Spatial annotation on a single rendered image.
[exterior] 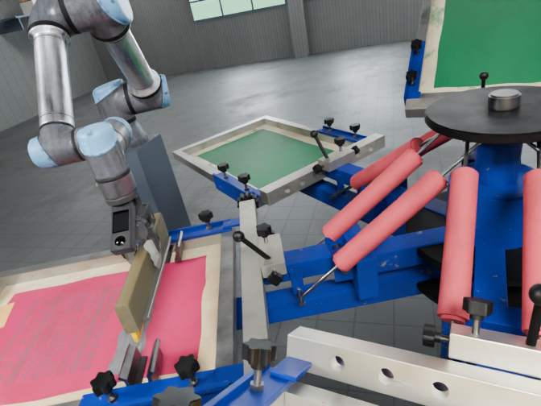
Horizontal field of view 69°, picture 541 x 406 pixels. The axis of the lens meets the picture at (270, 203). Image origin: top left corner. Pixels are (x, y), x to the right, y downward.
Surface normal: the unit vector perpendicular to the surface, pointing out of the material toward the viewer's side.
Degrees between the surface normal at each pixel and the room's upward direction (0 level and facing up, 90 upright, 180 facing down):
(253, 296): 0
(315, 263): 90
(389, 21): 90
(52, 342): 0
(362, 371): 58
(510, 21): 32
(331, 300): 90
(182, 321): 0
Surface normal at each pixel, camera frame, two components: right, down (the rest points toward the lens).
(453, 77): -0.37, -0.45
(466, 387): -0.45, -0.02
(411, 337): -0.18, -0.86
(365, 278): 0.08, 0.48
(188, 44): -0.25, 0.51
